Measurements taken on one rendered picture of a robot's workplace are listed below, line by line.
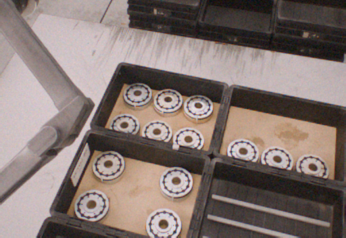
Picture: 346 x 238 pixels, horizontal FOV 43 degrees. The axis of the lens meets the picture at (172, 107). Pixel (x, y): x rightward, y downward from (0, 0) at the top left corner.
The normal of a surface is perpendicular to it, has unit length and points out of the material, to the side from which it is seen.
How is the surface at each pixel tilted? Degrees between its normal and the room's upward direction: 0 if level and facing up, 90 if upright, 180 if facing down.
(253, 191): 0
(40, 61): 34
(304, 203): 0
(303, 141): 0
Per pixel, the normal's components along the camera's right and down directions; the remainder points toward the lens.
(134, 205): 0.00, -0.61
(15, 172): -0.10, 0.00
